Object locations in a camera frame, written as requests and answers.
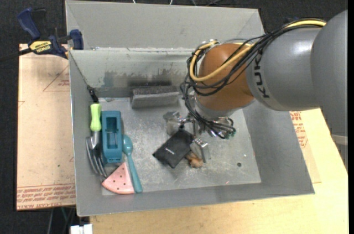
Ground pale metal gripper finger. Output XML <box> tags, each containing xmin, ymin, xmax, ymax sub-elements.
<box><xmin>163</xmin><ymin>111</ymin><xmax>184</xmax><ymax>136</ymax></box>
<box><xmin>189</xmin><ymin>138</ymin><xmax>210</xmax><ymax>164</ymax></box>

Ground tan toy food piece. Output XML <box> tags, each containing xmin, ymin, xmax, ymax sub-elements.
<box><xmin>185</xmin><ymin>152</ymin><xmax>204</xmax><ymax>168</ymax></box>

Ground black fabric pouch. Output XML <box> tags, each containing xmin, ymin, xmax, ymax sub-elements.
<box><xmin>152</xmin><ymin>128</ymin><xmax>195</xmax><ymax>169</ymax></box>

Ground grey sponge block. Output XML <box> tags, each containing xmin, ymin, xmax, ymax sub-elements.
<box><xmin>130</xmin><ymin>86</ymin><xmax>181</xmax><ymax>110</ymax></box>

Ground teal plastic spoon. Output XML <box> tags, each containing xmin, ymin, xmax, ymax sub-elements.
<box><xmin>122</xmin><ymin>134</ymin><xmax>143</xmax><ymax>194</ymax></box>

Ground teal tape dispenser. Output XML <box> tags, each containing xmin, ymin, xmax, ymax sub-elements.
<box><xmin>100</xmin><ymin>110</ymin><xmax>123</xmax><ymax>165</ymax></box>

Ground pink toy watermelon slice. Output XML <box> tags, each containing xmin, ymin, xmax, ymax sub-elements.
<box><xmin>101</xmin><ymin>162</ymin><xmax>136</xmax><ymax>195</ymax></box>

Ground grey metal bin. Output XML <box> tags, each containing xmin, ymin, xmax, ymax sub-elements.
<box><xmin>65</xmin><ymin>0</ymin><xmax>316</xmax><ymax>217</ymax></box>

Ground brown cardboard board, red print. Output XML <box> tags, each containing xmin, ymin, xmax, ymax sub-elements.
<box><xmin>16</xmin><ymin>43</ymin><xmax>322</xmax><ymax>212</ymax></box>

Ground green-handled metal fork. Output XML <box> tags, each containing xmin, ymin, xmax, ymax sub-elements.
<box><xmin>85</xmin><ymin>103</ymin><xmax>108</xmax><ymax>178</ymax></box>

